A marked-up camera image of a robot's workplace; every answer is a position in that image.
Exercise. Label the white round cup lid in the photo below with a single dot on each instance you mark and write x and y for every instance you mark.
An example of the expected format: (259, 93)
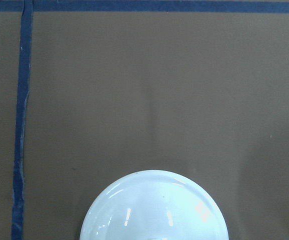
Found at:
(154, 205)

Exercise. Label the brown paper table cover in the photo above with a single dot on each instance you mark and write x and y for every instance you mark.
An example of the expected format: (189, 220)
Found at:
(92, 90)

